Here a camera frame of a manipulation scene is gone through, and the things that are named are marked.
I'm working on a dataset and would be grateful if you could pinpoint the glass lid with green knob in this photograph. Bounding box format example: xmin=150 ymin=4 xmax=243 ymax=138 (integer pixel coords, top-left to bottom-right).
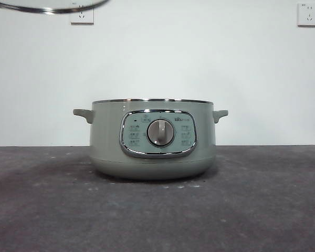
xmin=5 ymin=0 xmax=111 ymax=14

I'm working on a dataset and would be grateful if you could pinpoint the pale green electric pot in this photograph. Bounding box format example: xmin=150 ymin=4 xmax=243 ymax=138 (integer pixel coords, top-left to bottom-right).
xmin=73 ymin=98 xmax=229 ymax=181

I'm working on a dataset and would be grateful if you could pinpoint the white wall socket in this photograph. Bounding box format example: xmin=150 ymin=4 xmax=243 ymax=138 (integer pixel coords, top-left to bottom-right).
xmin=70 ymin=7 xmax=95 ymax=26
xmin=297 ymin=3 xmax=315 ymax=27

